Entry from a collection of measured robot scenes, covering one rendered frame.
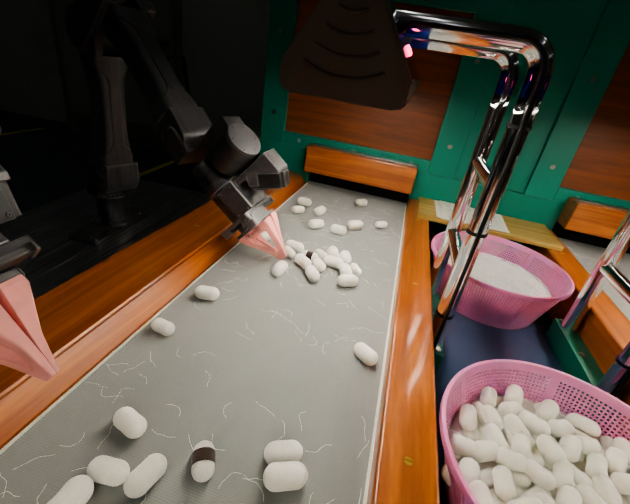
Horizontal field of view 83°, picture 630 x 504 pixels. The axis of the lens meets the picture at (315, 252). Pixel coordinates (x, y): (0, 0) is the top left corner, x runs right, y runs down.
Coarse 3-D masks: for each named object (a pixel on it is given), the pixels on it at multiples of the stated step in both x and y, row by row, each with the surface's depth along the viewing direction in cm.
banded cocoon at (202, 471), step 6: (198, 444) 31; (204, 444) 31; (210, 444) 31; (198, 462) 29; (204, 462) 29; (210, 462) 29; (192, 468) 29; (198, 468) 29; (204, 468) 29; (210, 468) 29; (192, 474) 29; (198, 474) 29; (204, 474) 29; (210, 474) 29; (198, 480) 29; (204, 480) 29
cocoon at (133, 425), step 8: (120, 408) 32; (128, 408) 32; (120, 416) 32; (128, 416) 32; (136, 416) 32; (120, 424) 31; (128, 424) 31; (136, 424) 31; (144, 424) 32; (128, 432) 31; (136, 432) 31
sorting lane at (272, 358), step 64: (320, 192) 101; (256, 256) 64; (384, 256) 71; (192, 320) 47; (256, 320) 49; (320, 320) 51; (384, 320) 53; (128, 384) 37; (192, 384) 38; (256, 384) 39; (320, 384) 40; (64, 448) 30; (128, 448) 31; (192, 448) 32; (256, 448) 33; (320, 448) 34
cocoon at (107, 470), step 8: (104, 456) 29; (96, 464) 28; (104, 464) 28; (112, 464) 28; (120, 464) 28; (128, 464) 29; (88, 472) 28; (96, 472) 28; (104, 472) 28; (112, 472) 28; (120, 472) 28; (128, 472) 28; (96, 480) 28; (104, 480) 28; (112, 480) 28; (120, 480) 28
